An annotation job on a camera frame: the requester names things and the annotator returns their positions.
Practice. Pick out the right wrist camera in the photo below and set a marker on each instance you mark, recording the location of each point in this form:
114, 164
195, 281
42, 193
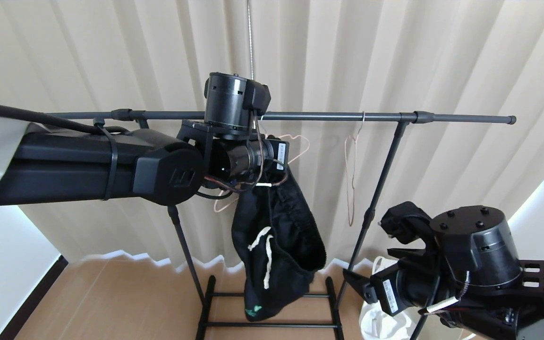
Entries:
402, 222

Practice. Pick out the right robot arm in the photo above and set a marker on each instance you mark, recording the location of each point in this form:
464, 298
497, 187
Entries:
480, 245

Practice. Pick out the white laundry basket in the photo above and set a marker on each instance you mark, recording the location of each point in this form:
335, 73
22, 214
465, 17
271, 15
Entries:
377, 270

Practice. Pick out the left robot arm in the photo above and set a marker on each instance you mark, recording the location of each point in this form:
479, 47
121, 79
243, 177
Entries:
88, 160

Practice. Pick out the black clothes rack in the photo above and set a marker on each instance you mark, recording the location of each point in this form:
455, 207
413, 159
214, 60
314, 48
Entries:
442, 117

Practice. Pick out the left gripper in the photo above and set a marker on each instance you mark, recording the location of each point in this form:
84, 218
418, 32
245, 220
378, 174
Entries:
248, 158

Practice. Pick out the pink clothes hanger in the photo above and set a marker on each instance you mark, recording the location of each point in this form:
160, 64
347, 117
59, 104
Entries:
353, 189
300, 148

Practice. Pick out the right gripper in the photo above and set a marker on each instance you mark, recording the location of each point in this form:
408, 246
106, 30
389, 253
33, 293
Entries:
409, 288

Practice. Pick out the black shorts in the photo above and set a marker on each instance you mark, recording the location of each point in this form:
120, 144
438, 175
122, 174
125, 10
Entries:
276, 245

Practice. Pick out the white garment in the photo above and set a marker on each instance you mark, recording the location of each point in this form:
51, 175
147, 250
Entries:
380, 323

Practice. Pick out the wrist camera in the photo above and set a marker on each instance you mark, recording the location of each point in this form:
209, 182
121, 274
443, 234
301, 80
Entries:
260, 99
402, 222

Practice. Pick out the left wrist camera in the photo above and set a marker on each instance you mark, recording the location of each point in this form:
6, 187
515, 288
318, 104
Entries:
260, 99

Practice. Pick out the beige curtain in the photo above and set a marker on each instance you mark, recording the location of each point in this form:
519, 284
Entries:
442, 56

